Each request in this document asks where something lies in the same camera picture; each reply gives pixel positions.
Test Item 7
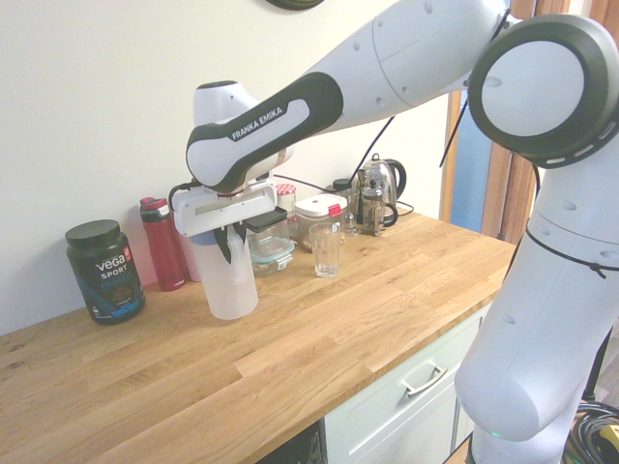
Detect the red water bottle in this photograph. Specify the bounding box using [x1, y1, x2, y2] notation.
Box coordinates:
[138, 195, 189, 293]

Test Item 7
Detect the jar with red checked lid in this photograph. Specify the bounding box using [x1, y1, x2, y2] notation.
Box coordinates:
[275, 182, 299, 228]

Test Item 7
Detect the blue door panel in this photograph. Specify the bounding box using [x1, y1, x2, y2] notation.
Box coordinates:
[444, 89, 494, 238]

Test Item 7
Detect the clear drinking glass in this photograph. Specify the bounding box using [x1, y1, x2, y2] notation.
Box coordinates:
[308, 221, 342, 279]

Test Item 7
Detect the container with white red-clip lid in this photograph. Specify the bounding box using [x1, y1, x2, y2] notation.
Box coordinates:
[293, 194, 348, 252]

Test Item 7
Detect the silver drawer handle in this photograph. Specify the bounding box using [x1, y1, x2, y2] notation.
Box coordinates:
[399, 362, 449, 398]

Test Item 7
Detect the coiled black cable bundle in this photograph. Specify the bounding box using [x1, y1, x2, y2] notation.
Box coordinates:
[563, 400, 619, 464]

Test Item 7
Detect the black Vega protein tub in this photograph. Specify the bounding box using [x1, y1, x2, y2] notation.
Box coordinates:
[65, 218, 147, 326]

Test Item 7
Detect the translucent pitcher with blue lid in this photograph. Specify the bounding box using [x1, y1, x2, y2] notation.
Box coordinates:
[186, 230, 259, 321]

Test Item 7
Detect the glass container with teal lid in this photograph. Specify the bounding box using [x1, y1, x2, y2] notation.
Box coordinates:
[249, 224, 296, 279]

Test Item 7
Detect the glass French press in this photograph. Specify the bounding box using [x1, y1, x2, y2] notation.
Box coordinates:
[356, 153, 400, 238]

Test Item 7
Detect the pink water bottle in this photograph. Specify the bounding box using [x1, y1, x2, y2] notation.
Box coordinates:
[179, 234, 203, 283]

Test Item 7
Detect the white cabinet drawer with handle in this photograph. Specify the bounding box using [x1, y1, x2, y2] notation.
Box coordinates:
[323, 302, 489, 464]

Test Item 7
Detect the clear container with black lid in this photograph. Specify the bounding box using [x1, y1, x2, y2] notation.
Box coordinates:
[243, 210, 287, 234]

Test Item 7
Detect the round black wall object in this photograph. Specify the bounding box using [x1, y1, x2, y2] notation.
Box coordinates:
[264, 0, 326, 11]

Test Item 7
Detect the dark dishwasher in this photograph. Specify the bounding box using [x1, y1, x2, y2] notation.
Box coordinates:
[263, 418, 328, 464]

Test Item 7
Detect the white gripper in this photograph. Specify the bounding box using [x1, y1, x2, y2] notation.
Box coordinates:
[168, 182, 280, 266]

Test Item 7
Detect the wooden door frame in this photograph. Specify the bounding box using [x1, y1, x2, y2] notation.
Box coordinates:
[445, 0, 589, 252]

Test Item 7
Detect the steel electric kettle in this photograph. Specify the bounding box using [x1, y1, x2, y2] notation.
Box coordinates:
[360, 157, 408, 217]

